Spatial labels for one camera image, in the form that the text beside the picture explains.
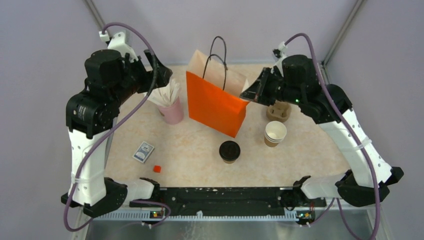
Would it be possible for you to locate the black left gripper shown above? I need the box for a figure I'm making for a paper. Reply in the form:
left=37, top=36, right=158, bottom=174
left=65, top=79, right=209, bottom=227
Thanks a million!
left=111, top=47, right=173, bottom=106

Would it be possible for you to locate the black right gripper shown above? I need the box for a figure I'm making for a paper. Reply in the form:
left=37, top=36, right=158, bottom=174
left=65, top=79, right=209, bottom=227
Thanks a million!
left=239, top=67, right=303, bottom=107

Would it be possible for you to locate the orange paper bag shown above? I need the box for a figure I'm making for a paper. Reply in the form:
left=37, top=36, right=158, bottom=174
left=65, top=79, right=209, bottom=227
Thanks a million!
left=186, top=50, right=249, bottom=138

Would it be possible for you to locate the black coffee cup lid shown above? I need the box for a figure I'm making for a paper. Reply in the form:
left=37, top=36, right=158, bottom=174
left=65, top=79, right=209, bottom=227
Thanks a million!
left=218, top=140, right=241, bottom=160

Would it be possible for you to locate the brown paper coffee cup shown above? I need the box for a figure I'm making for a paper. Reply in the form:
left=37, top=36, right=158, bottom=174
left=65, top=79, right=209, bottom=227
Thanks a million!
left=223, top=159, right=236, bottom=164

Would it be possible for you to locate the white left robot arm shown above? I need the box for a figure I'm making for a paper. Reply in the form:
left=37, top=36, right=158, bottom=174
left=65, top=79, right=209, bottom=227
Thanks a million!
left=61, top=49, right=172, bottom=218

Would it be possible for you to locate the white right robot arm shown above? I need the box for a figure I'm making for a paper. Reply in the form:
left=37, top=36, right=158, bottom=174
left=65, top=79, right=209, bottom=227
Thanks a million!
left=240, top=54, right=404, bottom=207

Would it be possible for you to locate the cardboard cup carrier stack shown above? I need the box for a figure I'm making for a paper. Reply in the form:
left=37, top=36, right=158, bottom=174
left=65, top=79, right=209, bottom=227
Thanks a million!
left=265, top=101, right=292, bottom=123

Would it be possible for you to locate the pink straw holder cup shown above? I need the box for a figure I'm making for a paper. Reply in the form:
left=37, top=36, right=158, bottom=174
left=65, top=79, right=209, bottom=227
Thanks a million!
left=157, top=97, right=184, bottom=125

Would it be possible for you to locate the brown paper cup stack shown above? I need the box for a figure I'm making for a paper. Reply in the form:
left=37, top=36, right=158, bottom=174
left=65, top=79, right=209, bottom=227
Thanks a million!
left=264, top=121, right=288, bottom=148

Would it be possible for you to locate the blue playing card box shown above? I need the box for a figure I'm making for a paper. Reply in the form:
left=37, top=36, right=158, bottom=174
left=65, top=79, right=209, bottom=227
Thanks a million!
left=132, top=141, right=155, bottom=164

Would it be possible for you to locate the small red cube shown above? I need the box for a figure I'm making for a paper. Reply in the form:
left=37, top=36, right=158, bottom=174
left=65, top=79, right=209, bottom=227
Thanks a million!
left=153, top=165, right=162, bottom=173

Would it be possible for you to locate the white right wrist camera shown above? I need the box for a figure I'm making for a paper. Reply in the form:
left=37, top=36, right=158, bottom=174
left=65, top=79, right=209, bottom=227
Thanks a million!
left=272, top=41, right=288, bottom=75

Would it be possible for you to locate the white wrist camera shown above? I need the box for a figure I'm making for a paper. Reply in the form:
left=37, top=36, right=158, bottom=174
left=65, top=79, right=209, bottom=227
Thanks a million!
left=272, top=41, right=288, bottom=75
left=98, top=30, right=139, bottom=63

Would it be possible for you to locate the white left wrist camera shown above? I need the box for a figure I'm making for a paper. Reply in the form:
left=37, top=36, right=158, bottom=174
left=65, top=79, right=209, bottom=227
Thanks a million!
left=98, top=30, right=139, bottom=63

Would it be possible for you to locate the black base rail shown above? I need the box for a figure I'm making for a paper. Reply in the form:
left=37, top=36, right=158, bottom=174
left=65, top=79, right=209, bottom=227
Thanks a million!
left=129, top=187, right=327, bottom=217

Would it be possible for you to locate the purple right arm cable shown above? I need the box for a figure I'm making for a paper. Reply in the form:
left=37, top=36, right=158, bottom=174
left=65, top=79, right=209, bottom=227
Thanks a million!
left=283, top=32, right=382, bottom=240

